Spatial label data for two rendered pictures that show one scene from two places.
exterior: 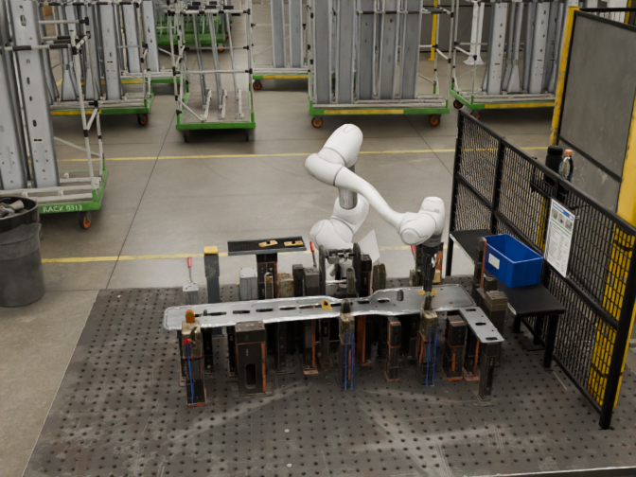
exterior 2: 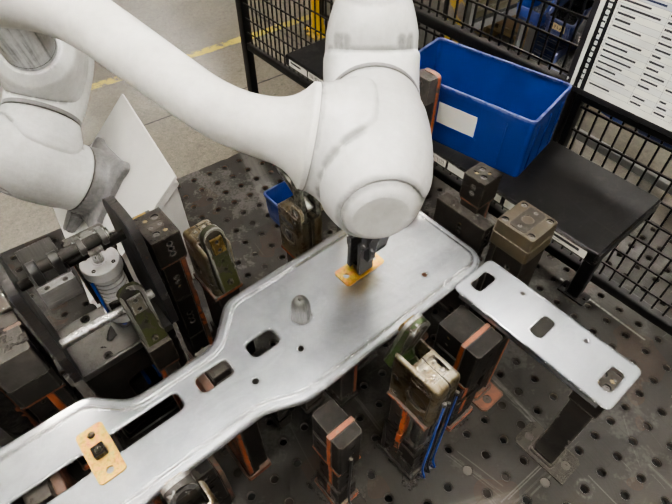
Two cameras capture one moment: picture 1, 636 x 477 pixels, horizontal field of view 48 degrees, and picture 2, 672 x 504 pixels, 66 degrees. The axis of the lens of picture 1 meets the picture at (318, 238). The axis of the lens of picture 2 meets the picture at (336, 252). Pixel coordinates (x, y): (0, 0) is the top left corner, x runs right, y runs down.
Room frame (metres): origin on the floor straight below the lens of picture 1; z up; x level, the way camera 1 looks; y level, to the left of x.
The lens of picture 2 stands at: (2.40, -0.17, 1.70)
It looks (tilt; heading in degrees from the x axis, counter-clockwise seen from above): 49 degrees down; 329
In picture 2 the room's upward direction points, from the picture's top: straight up
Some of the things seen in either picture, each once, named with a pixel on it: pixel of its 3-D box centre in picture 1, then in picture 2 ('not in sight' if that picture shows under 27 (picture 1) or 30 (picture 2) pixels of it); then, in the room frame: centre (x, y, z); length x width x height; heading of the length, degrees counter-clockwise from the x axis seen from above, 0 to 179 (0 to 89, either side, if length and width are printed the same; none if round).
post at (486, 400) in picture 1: (487, 370); (572, 420); (2.51, -0.71, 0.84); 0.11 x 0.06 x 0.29; 9
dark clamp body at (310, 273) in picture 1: (311, 306); (55, 398); (2.97, 0.03, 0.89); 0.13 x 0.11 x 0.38; 9
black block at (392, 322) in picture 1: (394, 350); (338, 459); (2.66, -0.33, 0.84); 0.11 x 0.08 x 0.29; 9
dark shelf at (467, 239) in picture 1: (501, 268); (443, 121); (3.12, -0.89, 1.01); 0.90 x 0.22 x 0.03; 9
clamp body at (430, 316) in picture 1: (426, 346); (413, 416); (2.64, -0.47, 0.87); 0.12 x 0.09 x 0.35; 9
